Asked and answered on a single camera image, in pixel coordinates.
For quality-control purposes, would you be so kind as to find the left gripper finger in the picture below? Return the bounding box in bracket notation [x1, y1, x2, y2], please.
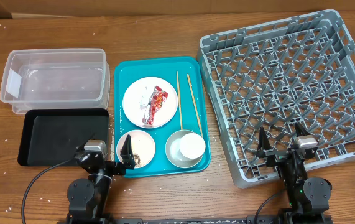
[120, 134, 135, 165]
[76, 133, 95, 152]

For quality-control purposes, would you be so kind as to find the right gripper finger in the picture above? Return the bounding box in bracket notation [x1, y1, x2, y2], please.
[295, 122, 310, 137]
[257, 127, 272, 152]

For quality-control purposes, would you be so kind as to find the grey bowl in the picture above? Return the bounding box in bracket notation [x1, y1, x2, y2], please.
[165, 130, 204, 169]

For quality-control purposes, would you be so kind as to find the white tissue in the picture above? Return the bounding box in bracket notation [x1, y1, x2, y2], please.
[139, 92, 152, 110]

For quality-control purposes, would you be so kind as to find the large white plate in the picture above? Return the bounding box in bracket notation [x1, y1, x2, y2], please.
[122, 77, 178, 128]

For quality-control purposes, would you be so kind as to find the red snack wrapper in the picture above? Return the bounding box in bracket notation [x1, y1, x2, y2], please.
[142, 86, 168, 126]

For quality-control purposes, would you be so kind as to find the white cup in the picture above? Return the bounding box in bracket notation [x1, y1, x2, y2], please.
[179, 133, 206, 159]

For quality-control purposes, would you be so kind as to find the wooden chopstick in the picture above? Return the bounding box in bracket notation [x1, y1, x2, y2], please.
[176, 71, 183, 130]
[187, 74, 203, 137]

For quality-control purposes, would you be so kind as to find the brown food scrap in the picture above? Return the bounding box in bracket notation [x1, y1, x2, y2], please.
[133, 153, 141, 167]

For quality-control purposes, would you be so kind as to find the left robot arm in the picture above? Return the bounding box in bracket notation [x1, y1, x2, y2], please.
[66, 136, 135, 223]

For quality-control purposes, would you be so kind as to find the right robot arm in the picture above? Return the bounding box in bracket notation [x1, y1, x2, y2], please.
[254, 123, 333, 223]

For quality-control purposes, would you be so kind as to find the grey dishwasher rack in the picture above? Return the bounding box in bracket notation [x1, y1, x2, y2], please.
[197, 9, 355, 189]

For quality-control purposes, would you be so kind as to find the black tray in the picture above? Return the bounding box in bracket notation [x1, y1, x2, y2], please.
[17, 108, 109, 166]

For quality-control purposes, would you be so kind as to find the teal serving tray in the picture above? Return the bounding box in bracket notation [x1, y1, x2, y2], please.
[113, 57, 211, 178]

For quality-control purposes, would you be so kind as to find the clear plastic bin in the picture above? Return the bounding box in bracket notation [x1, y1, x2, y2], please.
[0, 48, 110, 114]

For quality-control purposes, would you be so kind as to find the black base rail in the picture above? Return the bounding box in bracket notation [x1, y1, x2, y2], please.
[115, 215, 279, 224]

